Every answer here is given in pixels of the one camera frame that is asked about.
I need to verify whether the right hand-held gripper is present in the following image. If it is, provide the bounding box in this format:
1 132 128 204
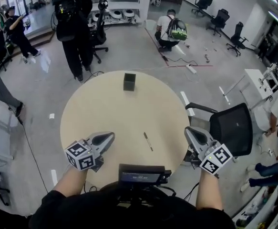
185 127 234 176

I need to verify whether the white round device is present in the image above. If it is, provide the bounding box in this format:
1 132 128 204
91 10 104 23
109 9 124 19
122 8 136 19

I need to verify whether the person's left forearm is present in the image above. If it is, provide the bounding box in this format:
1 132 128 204
52 165 94 198

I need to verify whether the black square cup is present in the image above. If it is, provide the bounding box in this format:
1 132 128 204
123 73 136 92

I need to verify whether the black high-back office chair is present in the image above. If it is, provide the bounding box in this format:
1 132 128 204
89 0 109 64

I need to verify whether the person's right forearm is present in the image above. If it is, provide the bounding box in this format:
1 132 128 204
195 169 224 211

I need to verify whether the green backpack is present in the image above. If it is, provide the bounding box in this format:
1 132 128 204
166 19 188 41

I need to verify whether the black mesh office chair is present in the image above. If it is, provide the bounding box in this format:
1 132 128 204
185 102 253 163

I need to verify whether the black backpack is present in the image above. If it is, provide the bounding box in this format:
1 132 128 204
55 0 79 21

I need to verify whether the white cluttered storage shelf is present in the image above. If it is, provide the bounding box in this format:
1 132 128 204
233 182 278 229

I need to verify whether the white desk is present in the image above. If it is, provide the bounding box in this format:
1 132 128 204
245 68 277 100

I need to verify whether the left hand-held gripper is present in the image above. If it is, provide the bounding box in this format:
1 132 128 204
64 132 115 173

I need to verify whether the person's black shirt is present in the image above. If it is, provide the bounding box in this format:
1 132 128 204
29 186 236 229

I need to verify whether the black power adapter cable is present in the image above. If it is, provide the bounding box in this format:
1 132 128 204
16 115 49 193

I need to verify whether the black pen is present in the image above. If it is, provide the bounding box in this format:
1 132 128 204
143 132 154 152

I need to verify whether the black screen device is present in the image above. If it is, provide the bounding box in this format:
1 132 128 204
118 163 172 190

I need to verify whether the white shelf unit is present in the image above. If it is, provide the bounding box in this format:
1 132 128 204
86 0 149 25

